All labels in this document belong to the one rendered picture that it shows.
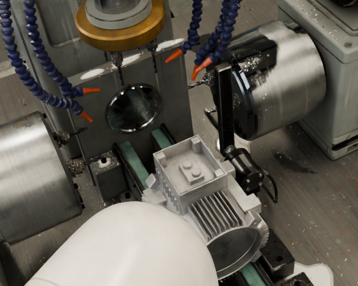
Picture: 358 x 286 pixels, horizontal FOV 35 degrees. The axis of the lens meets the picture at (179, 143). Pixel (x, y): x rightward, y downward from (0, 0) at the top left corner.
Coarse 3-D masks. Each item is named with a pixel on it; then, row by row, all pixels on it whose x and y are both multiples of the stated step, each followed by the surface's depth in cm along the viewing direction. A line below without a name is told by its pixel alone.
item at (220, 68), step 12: (216, 72) 111; (228, 72) 111; (216, 84) 114; (228, 84) 114; (216, 96) 117; (228, 96) 116; (228, 108) 118; (228, 120) 121; (228, 132) 124; (228, 144) 126
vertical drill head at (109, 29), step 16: (96, 0) 107; (112, 0) 106; (128, 0) 107; (144, 0) 110; (160, 0) 114; (80, 16) 112; (96, 16) 108; (112, 16) 107; (128, 16) 107; (144, 16) 109; (160, 16) 110; (80, 32) 110; (96, 32) 108; (112, 32) 108; (128, 32) 107; (144, 32) 108; (96, 48) 111; (112, 48) 108; (128, 48) 108
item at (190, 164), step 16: (176, 144) 113; (192, 144) 113; (160, 160) 111; (176, 160) 114; (192, 160) 112; (208, 160) 113; (160, 176) 112; (176, 176) 111; (192, 176) 109; (208, 176) 110; (224, 176) 106; (176, 192) 105; (192, 192) 105; (208, 192) 107; (224, 192) 110; (176, 208) 110
